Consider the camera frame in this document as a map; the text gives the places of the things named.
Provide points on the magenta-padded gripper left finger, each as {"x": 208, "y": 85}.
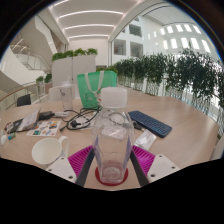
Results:
{"x": 78, "y": 160}

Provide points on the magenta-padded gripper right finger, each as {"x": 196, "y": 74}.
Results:
{"x": 146, "y": 158}

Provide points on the clear plastic water bottle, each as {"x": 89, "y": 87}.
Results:
{"x": 112, "y": 140}

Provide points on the clear plastic packet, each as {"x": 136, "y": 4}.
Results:
{"x": 145, "y": 139}

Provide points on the flat round red coaster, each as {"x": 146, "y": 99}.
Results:
{"x": 100, "y": 180}

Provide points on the white mug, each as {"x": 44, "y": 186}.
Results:
{"x": 48, "y": 150}

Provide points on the dark blue keyboard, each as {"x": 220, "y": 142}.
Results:
{"x": 150, "y": 123}

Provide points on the colourful sticker sheet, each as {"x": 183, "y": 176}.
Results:
{"x": 44, "y": 128}

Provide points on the black power adapter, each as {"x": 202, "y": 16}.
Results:
{"x": 46, "y": 115}

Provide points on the brown book with white cover sheet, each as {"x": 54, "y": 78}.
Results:
{"x": 29, "y": 120}

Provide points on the tall clear tumbler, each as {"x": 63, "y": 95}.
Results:
{"x": 66, "y": 96}

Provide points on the white chair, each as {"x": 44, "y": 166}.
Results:
{"x": 55, "y": 94}

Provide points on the green tote bag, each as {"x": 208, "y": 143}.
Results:
{"x": 90, "y": 90}

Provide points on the white computer mouse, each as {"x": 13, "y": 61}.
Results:
{"x": 2, "y": 139}

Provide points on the black office chair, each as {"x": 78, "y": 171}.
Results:
{"x": 24, "y": 100}

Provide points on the small potted green plant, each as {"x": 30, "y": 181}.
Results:
{"x": 44, "y": 78}

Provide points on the row of tall green plants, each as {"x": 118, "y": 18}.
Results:
{"x": 176, "y": 75}

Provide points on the white cabinet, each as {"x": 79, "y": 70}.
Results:
{"x": 71, "y": 70}

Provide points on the glass balustrade with handrail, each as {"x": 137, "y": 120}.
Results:
{"x": 16, "y": 91}

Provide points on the green plants atop cabinet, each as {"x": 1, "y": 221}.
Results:
{"x": 75, "y": 53}

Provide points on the ceiling light strips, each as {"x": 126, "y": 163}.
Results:
{"x": 90, "y": 25}

